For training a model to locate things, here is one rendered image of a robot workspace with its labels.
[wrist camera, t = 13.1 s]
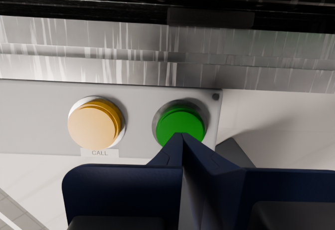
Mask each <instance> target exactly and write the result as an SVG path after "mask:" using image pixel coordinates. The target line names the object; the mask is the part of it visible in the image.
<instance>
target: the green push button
mask: <svg viewBox="0 0 335 230"><path fill-rule="evenodd" d="M175 132H180V133H188V134H190V135H191V136H193V137H194V138H196V139H197V140H199V141H200V142H202V140H203V138H204V134H205V126H204V122H203V120H202V118H201V117H200V115H199V114H198V113H197V112H196V111H195V110H194V109H192V108H190V107H188V106H183V105H177V106H173V107H170V108H168V109H166V110H165V111H164V112H163V113H162V114H161V115H160V116H159V118H158V121H157V125H156V137H157V140H158V142H159V143H160V145H161V146H162V147H163V146H164V145H165V144H166V142H167V141H168V140H169V139H170V138H171V136H172V135H173V134H174V133H175Z"/></svg>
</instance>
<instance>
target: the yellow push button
mask: <svg viewBox="0 0 335 230"><path fill-rule="evenodd" d="M67 125H68V131H69V134H70V136H71V137H72V139H73V140H74V141H75V142H76V143H77V144H78V145H80V146H81V147H83V148H86V149H89V150H103V149H106V148H108V147H109V146H111V145H112V144H113V143H114V142H115V140H116V139H117V137H118V135H119V132H120V129H121V122H120V119H119V116H118V115H117V113H116V112H115V111H114V109H112V108H111V107H110V106H108V105H107V104H104V103H101V102H96V101H94V102H87V103H84V104H82V105H81V106H79V107H77V108H76V109H75V110H73V112H72V113H71V114H70V116H69V118H68V123H67Z"/></svg>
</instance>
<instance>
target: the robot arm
mask: <svg viewBox="0 0 335 230"><path fill-rule="evenodd" d="M183 175H184V179H185V184H186V189H187V193H188V198H189V202H190V207H191V212H192V216H193V221H194V225H195V230H335V171H334V170H318V169H281V168H244V167H242V168H241V167H239V166H238V165H236V164H234V163H232V162H231V161H229V160H227V159H225V158H224V157H222V156H221V155H219V154H218V153H216V152H215V151H213V150H212V149H210V148H209V147H207V146H206V145H204V144H203V143H202V142H200V141H199V140H197V139H196V138H194V137H193V136H191V135H190V134H188V133H180V132H175V133H174V134H173V135H172V136H171V138H170V139H169V140H168V141H167V142H166V144H165V145H164V146H163V147H162V149H161V150H160V151H159V152H158V153H157V154H156V156H155V157H154V158H152V159H151V160H150V161H149V162H148V163H147V164H145V165H133V164H95V163H88V164H82V165H79V166H77V167H75V168H73V169H71V170H70V171H68V172H67V174H66V175H65V176H64V178H63V180H62V183H61V188H62V194H63V200H64V206H65V212H66V217H67V223H68V228H67V230H178V223H179V211H180V199H181V188H182V176H183Z"/></svg>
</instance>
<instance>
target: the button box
mask: <svg viewBox="0 0 335 230"><path fill-rule="evenodd" d="M222 98H223V90H222V89H220V88H199V87H177V86H156V85H135V84H114V83H93V82H71V81H50V80H29V79H7V78H0V153H2V154H30V155H57V156H81V157H107V158H140V159H152V158H154V157H155V156H156V154H157V153H158V152H159V151H160V150H161V149H162V146H161V145H160V143H159V142H158V140H157V137H156V125H157V121H158V118H159V116H160V115H161V114H162V113H163V112H164V111H165V110H166V109H168V108H170V107H173V106H177V105H183V106H188V107H190V108H192V109H194V110H195V111H196V112H197V113H198V114H199V115H200V117H201V118H202V120H203V122H204V126H205V134H204V138H203V140H202V143H203V144H204V145H206V146H207V147H209V148H210V149H212V150H213V151H215V145H216V138H217V132H218V125H219V118H220V111H221V104H222ZM94 101H96V102H101V103H104V104H107V105H108V106H110V107H111V108H112V109H114V111H115V112H116V113H117V115H118V116H119V119H120V122H121V129H120V132H119V135H118V137H117V139H116V140H115V142H114V143H113V144H112V145H111V146H109V147H108V148H106V149H103V150H89V149H86V148H83V147H81V146H80V145H78V144H77V143H76V142H75V141H74V140H73V139H72V137H71V136H70V134H69V131H68V125H67V123H68V118H69V116H70V114H71V113H72V112H73V110H75V109H76V108H77V107H79V106H81V105H82V104H84V103H87V102H94Z"/></svg>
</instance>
